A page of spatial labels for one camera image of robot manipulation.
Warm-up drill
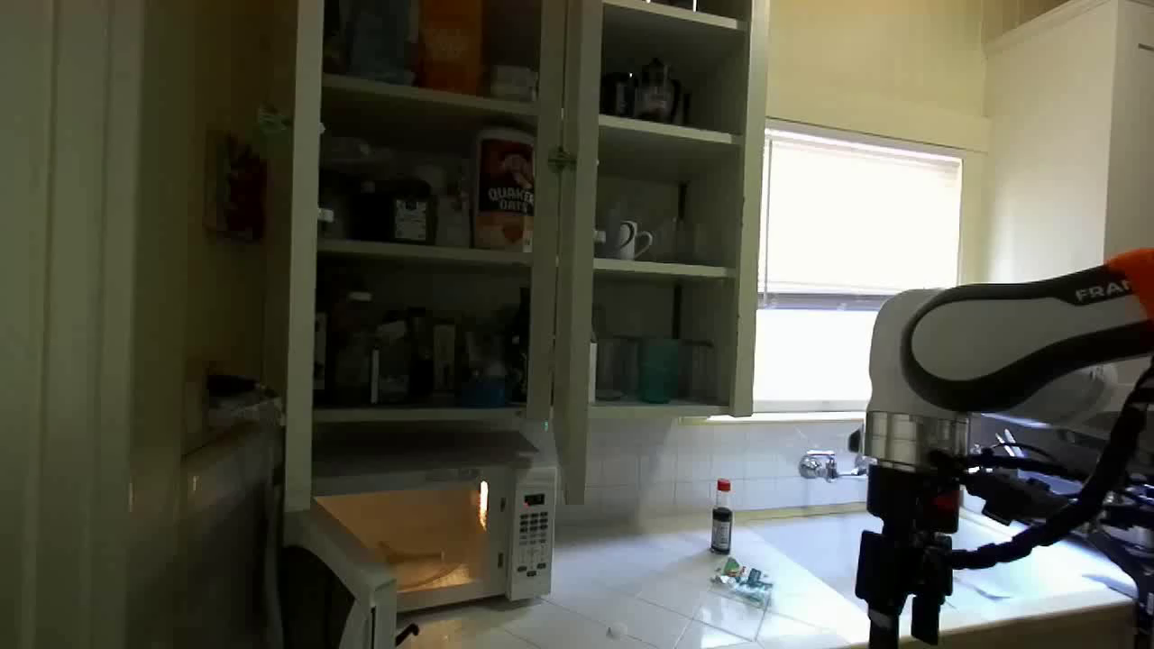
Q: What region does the teal drinking glass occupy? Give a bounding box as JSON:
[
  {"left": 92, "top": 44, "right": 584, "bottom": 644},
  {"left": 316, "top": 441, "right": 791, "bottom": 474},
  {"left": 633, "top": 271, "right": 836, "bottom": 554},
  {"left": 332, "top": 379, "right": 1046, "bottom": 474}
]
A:
[{"left": 633, "top": 336, "right": 690, "bottom": 408}]

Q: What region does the chrome faucet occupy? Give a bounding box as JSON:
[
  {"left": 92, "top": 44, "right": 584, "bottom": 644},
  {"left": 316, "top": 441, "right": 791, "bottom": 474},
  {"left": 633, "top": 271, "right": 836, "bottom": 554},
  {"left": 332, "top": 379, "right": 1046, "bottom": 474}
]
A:
[{"left": 797, "top": 442, "right": 873, "bottom": 483}]

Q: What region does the dark glass jug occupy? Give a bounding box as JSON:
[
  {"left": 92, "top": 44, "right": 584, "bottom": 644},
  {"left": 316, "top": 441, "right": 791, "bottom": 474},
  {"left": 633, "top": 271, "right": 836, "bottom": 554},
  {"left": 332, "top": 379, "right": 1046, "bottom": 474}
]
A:
[{"left": 603, "top": 54, "right": 696, "bottom": 127}]

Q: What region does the orange carton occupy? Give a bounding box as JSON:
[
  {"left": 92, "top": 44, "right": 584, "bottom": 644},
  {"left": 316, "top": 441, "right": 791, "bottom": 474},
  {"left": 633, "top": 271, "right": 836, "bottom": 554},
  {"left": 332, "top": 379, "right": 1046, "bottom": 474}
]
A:
[{"left": 415, "top": 0, "right": 490, "bottom": 98}]

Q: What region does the black-windowed microwave door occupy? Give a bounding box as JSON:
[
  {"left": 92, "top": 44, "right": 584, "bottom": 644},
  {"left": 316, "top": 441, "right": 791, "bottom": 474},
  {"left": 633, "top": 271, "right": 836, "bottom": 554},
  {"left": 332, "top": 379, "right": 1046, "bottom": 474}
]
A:
[{"left": 281, "top": 508, "right": 404, "bottom": 649}]

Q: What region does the tall white cabinet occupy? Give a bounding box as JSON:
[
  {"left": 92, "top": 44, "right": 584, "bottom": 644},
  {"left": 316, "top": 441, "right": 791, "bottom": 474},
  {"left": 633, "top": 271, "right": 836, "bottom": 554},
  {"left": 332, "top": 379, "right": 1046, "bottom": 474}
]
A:
[{"left": 981, "top": 0, "right": 1154, "bottom": 288}]

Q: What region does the crumpled green wrapper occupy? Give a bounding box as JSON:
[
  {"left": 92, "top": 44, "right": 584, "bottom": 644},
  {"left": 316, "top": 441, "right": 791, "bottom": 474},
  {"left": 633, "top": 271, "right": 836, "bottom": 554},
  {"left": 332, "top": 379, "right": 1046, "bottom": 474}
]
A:
[{"left": 713, "top": 554, "right": 780, "bottom": 601}]

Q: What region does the white sink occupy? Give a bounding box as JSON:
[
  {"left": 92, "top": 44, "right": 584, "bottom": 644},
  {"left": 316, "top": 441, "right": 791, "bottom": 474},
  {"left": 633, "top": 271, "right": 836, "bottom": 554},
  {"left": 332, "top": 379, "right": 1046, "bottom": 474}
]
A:
[{"left": 773, "top": 508, "right": 1141, "bottom": 634}]

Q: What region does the cream wall cupboard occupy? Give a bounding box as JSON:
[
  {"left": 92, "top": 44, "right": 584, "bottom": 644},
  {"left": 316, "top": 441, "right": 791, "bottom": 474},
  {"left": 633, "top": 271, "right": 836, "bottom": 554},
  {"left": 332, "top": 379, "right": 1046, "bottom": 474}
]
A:
[{"left": 281, "top": 0, "right": 776, "bottom": 514}]

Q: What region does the blue carton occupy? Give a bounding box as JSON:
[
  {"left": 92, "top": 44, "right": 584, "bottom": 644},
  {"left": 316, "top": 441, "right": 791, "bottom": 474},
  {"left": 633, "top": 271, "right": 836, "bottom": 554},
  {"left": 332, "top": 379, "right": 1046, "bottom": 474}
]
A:
[{"left": 347, "top": 0, "right": 418, "bottom": 87}]

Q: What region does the cream cupboard door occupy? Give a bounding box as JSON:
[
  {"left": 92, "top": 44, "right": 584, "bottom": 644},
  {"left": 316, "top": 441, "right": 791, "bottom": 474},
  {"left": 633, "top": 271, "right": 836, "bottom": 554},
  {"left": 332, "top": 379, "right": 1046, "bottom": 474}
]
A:
[{"left": 550, "top": 0, "right": 604, "bottom": 508}]

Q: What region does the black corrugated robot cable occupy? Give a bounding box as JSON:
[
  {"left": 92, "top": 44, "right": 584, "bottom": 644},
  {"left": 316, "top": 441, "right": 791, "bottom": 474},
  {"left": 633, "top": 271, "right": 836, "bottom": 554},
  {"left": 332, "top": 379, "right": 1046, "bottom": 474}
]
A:
[{"left": 943, "top": 358, "right": 1154, "bottom": 575}]

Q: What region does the window frame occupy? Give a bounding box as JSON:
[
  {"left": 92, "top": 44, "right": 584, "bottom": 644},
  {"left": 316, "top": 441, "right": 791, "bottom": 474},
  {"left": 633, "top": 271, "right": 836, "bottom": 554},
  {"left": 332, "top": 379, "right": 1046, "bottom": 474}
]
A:
[{"left": 755, "top": 116, "right": 973, "bottom": 420}]

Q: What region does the white microwave oven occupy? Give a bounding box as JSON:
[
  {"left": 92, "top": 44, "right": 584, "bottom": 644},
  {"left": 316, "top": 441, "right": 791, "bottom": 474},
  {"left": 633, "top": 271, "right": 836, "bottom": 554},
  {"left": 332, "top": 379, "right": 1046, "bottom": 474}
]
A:
[{"left": 311, "top": 458, "right": 561, "bottom": 621}]

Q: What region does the white window roller blind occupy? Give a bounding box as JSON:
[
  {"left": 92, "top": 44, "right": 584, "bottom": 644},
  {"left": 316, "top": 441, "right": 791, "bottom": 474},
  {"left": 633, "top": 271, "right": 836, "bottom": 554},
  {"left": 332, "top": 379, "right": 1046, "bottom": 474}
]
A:
[{"left": 756, "top": 127, "right": 965, "bottom": 299}]

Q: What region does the orange cable strap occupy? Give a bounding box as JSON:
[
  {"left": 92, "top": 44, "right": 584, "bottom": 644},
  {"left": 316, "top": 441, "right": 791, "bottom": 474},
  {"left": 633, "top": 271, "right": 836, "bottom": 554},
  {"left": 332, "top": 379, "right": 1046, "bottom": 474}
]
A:
[{"left": 1105, "top": 246, "right": 1154, "bottom": 316}]

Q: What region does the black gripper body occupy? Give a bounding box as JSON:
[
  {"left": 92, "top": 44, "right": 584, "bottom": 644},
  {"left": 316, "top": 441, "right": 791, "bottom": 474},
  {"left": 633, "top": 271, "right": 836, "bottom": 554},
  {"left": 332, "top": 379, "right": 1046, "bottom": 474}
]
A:
[{"left": 856, "top": 461, "right": 965, "bottom": 610}]

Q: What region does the soy sauce bottle red cap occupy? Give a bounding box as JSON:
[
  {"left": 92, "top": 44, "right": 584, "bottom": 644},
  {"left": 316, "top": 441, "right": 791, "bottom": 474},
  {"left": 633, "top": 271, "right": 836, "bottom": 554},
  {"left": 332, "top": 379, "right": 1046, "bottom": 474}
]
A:
[{"left": 705, "top": 474, "right": 739, "bottom": 557}]

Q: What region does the white mug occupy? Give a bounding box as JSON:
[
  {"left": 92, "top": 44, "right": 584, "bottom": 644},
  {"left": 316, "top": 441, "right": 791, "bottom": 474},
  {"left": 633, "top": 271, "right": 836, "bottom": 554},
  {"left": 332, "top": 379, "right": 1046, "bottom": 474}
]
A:
[{"left": 600, "top": 217, "right": 660, "bottom": 263}]

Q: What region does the brown cereal box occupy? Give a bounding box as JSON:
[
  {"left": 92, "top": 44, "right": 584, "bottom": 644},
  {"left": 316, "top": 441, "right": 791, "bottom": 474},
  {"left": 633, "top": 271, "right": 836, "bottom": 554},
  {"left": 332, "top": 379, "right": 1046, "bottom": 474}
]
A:
[{"left": 470, "top": 127, "right": 541, "bottom": 257}]

